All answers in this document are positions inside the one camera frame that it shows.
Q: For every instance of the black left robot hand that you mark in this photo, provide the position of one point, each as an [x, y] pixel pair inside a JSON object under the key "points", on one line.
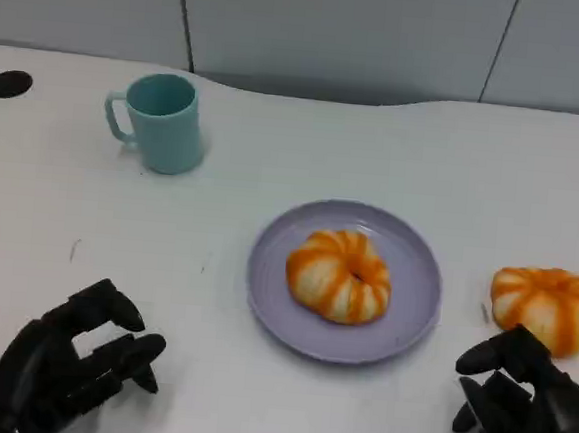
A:
{"points": [[36, 372]]}

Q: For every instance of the orange white round toy bread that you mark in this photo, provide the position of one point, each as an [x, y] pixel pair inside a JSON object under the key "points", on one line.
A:
{"points": [[548, 307]]}

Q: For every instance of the lilac plate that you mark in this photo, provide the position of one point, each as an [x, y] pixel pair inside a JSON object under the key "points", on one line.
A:
{"points": [[275, 270]]}

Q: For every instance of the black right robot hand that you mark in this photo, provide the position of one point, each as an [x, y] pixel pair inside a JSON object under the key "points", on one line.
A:
{"points": [[549, 427]]}

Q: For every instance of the pale green mug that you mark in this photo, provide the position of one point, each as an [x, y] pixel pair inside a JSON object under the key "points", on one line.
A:
{"points": [[168, 137]]}

